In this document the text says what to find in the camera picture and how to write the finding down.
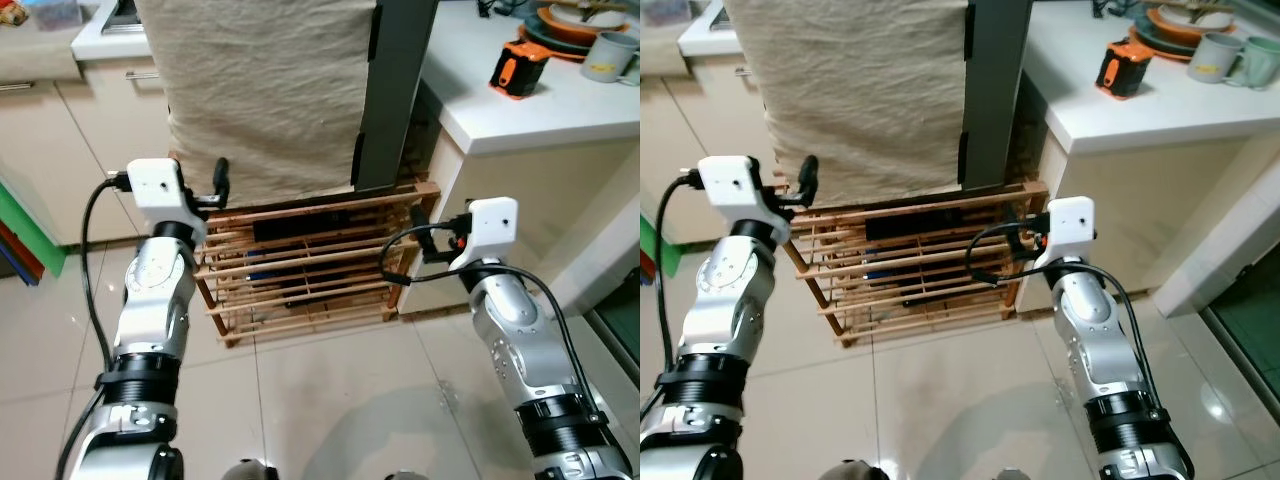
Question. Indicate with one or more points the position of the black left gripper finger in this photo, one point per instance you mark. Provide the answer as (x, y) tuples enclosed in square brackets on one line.
[(806, 180), (221, 180)]

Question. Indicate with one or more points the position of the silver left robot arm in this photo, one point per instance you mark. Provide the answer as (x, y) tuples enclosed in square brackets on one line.
[(150, 300), (725, 300)]

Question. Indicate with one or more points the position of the beige linen fridge cover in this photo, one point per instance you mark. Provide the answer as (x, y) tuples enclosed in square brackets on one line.
[(850, 90), (260, 90)]

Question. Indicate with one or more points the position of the small grey fridge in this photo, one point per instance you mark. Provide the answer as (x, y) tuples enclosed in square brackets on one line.
[(990, 90), (395, 90)]

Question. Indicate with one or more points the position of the wooden slat rack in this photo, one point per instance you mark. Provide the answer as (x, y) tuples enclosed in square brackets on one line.
[(300, 262), (900, 262)]

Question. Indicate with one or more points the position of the green board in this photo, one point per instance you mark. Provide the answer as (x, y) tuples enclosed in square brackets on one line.
[(25, 215), (646, 245)]

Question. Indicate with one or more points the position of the white kitchen counter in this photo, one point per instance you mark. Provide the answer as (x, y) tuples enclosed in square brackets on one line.
[(540, 120), (1150, 120)]

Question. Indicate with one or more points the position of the orange black tape measure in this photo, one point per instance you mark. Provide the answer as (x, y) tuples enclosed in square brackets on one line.
[(520, 70), (1122, 70)]

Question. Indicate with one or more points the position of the pale green mug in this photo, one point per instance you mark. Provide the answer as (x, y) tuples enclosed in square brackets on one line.
[(633, 72), (1258, 62)]

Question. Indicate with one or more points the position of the beige countertop cloth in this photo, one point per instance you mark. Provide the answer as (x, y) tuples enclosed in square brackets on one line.
[(655, 45), (40, 55)]

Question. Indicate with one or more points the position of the teal plate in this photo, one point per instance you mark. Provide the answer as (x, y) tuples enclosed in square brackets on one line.
[(545, 45), (1150, 42)]

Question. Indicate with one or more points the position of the grey mug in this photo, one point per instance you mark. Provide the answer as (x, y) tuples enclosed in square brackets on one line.
[(605, 58), (1210, 58)]

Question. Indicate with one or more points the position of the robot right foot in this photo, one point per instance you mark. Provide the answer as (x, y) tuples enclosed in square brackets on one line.
[(1012, 475), (408, 476)]

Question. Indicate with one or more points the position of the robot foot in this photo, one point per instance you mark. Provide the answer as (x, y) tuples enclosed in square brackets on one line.
[(868, 470), (1012, 475), (408, 476)]

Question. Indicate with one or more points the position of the white bowl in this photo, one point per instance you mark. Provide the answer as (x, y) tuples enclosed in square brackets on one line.
[(585, 10), (1200, 12)]

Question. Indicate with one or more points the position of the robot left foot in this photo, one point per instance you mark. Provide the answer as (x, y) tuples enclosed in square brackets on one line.
[(868, 470)]

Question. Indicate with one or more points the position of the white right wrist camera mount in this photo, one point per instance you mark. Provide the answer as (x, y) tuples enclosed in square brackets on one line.
[(1068, 225), (490, 225)]

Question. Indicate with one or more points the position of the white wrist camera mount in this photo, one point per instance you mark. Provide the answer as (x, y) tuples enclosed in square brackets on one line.
[(155, 185), (735, 185), (490, 225), (1068, 225)]

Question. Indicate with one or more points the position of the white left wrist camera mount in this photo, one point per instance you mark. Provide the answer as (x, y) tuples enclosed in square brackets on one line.
[(155, 185), (735, 185)]

